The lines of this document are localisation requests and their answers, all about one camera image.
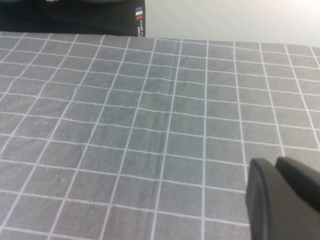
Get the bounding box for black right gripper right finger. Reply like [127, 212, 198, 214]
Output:
[275, 155, 320, 211]

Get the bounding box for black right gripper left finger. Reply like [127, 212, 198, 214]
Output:
[245, 157, 320, 240]

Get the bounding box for grey white-checked tablecloth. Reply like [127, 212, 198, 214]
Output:
[0, 31, 320, 240]

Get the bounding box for black trousers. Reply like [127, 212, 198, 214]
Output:
[0, 0, 148, 38]

